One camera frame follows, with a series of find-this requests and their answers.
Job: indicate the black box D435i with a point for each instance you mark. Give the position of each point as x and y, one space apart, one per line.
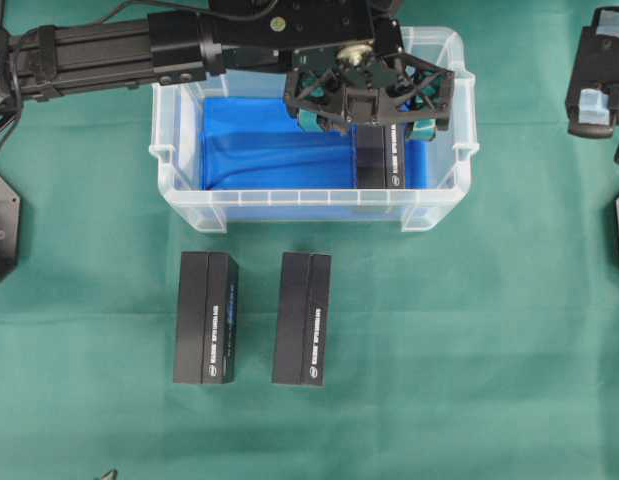
205 335
380 157

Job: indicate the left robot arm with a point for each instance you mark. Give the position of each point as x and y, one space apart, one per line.
174 44

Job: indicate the clear plastic storage case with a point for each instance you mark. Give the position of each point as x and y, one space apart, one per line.
438 173

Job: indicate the blue foam liner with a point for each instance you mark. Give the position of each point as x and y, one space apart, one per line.
253 144

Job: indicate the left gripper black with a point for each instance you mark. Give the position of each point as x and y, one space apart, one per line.
371 83

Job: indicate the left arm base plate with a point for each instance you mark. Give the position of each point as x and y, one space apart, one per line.
10 203

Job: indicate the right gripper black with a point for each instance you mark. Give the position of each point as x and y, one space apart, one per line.
592 100

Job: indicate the green table cloth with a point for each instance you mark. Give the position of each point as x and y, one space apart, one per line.
485 348

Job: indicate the black box D415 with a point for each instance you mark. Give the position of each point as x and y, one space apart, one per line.
301 329

